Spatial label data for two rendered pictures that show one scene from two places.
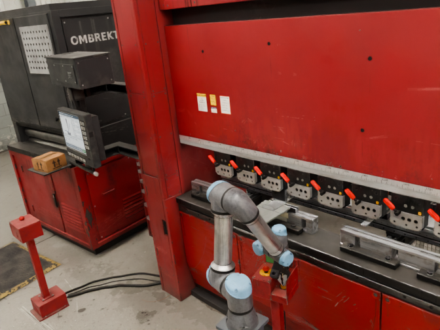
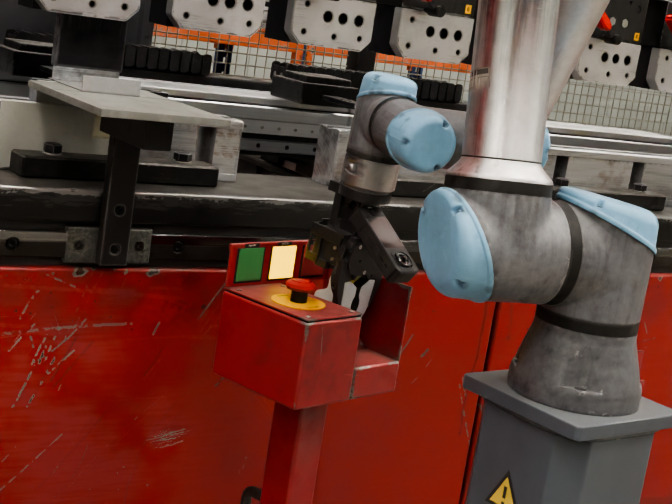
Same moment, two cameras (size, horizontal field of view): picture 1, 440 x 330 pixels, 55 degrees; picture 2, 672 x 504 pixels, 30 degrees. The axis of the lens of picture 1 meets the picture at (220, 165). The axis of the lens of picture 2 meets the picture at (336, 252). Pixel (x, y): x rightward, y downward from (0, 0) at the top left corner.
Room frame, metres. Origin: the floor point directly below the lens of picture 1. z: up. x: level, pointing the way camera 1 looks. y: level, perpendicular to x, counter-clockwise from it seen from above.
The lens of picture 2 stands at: (1.69, 1.39, 1.17)
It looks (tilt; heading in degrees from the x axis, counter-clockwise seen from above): 11 degrees down; 278
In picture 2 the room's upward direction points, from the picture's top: 9 degrees clockwise
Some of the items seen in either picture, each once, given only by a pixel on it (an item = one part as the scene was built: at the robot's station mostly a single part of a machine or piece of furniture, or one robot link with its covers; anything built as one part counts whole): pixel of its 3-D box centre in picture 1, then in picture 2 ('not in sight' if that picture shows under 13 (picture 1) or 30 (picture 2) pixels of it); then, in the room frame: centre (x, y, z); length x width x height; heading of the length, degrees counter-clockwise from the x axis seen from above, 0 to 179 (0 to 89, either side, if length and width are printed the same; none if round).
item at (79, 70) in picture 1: (88, 116); not in sight; (2.93, 0.87, 1.53); 0.51 x 0.25 x 0.85; 39
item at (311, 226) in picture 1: (287, 216); (114, 140); (2.29, -0.37, 0.92); 0.39 x 0.06 x 0.10; 43
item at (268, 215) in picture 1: (264, 213); (126, 102); (2.23, -0.23, 1.00); 0.26 x 0.18 x 0.01; 133
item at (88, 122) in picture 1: (82, 135); not in sight; (2.84, 0.91, 1.42); 0.45 x 0.12 x 0.36; 39
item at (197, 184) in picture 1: (218, 193); not in sight; (2.74, 0.03, 0.92); 0.50 x 0.06 x 0.10; 43
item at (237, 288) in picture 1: (238, 291); (594, 252); (1.60, -0.02, 0.94); 0.13 x 0.12 x 0.14; 31
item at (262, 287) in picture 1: (275, 277); (314, 319); (1.94, -0.23, 0.75); 0.20 x 0.16 x 0.18; 57
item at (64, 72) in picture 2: (279, 195); (89, 49); (2.33, -0.34, 1.05); 0.10 x 0.02 x 0.10; 43
